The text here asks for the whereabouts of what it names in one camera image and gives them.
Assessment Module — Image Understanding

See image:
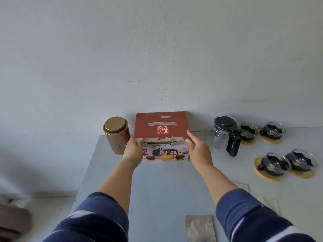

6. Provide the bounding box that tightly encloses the red cardboard tea set box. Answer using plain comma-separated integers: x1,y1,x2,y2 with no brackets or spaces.
133,111,191,162

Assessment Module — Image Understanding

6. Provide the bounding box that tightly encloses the silver foil packet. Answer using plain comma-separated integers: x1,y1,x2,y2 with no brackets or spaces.
185,215,217,242
233,183,250,193

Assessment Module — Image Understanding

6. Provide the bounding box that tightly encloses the glass teapot with black handle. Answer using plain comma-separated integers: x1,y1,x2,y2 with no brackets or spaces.
204,114,241,157

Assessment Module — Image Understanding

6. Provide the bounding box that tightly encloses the person's right hand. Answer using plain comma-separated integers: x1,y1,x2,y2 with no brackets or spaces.
185,130,214,174

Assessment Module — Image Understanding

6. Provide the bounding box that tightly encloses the glass cup with black holder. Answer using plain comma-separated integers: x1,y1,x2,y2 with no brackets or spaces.
259,121,287,141
286,148,317,172
257,152,292,177
237,122,258,142

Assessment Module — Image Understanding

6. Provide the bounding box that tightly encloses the bronze metal tea tin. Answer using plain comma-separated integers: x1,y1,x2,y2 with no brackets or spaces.
103,116,131,155

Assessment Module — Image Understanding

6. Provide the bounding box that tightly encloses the person's left forearm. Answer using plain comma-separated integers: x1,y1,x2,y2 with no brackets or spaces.
43,159,135,242

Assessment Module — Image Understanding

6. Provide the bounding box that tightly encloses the person's right forearm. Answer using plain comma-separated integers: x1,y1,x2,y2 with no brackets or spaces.
198,162,317,242

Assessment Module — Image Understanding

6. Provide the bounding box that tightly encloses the round wooden coaster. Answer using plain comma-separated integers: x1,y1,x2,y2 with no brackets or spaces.
253,157,285,182
258,127,283,145
289,167,315,179
239,137,257,146

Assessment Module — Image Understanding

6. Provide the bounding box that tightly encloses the brown blurred object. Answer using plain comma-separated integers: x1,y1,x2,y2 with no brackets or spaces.
0,204,32,241

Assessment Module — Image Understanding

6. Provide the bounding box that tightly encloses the person's left hand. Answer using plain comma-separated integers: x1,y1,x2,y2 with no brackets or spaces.
122,135,145,171

